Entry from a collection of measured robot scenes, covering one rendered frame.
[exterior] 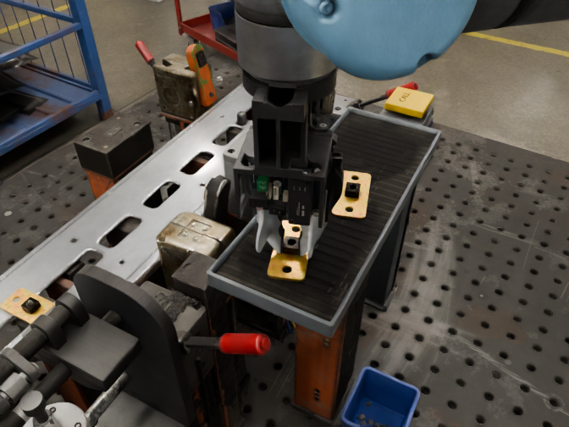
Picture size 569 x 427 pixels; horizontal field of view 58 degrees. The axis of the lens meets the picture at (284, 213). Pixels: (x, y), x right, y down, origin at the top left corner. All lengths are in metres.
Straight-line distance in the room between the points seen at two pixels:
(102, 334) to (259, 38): 0.30
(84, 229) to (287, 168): 0.52
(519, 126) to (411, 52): 2.97
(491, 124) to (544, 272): 1.96
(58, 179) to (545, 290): 1.23
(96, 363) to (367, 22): 0.37
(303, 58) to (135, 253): 0.51
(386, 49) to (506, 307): 0.98
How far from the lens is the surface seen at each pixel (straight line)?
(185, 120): 1.18
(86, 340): 0.51
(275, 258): 0.53
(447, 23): 0.24
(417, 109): 0.80
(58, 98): 3.10
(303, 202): 0.40
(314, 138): 0.43
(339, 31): 0.22
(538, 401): 1.06
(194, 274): 0.61
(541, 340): 1.15
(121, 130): 1.02
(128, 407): 0.68
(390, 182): 0.64
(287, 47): 0.35
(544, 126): 3.26
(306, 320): 0.49
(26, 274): 0.82
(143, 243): 0.80
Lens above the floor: 1.55
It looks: 42 degrees down
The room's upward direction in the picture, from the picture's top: straight up
